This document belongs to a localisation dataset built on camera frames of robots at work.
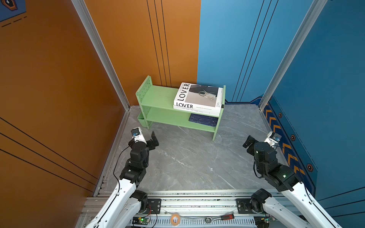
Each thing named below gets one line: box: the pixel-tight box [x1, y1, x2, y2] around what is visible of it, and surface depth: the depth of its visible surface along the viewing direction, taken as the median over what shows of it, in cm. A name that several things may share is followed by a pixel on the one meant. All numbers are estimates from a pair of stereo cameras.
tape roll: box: [170, 213, 181, 227], surface depth 71 cm
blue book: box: [188, 113, 219, 128], surface depth 93 cm
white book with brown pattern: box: [173, 106, 221, 118], surface depth 80 cm
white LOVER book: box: [173, 82, 224, 113], surface depth 80 cm
